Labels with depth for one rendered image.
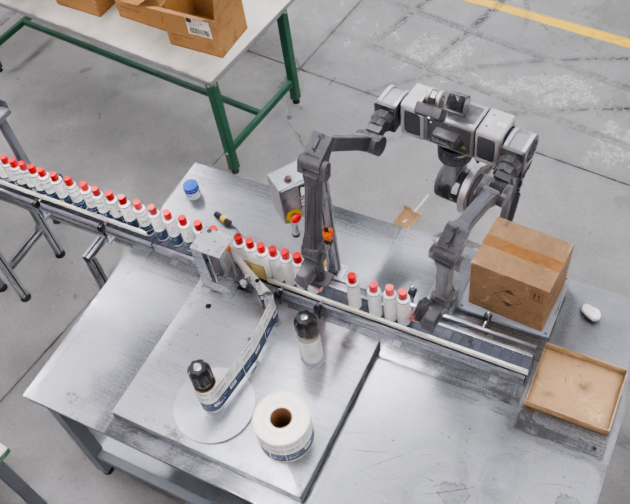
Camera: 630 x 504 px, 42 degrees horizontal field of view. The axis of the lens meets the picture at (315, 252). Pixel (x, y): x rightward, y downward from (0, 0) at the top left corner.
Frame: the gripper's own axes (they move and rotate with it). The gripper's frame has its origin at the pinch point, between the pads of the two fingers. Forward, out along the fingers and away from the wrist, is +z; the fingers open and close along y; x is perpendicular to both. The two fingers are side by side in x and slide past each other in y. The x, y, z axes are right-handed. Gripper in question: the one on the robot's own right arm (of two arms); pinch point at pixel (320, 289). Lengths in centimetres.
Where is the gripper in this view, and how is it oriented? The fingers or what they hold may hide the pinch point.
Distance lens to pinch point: 313.8
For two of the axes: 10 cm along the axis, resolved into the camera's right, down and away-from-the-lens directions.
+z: 1.1, 5.9, 8.0
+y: 8.9, 3.1, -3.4
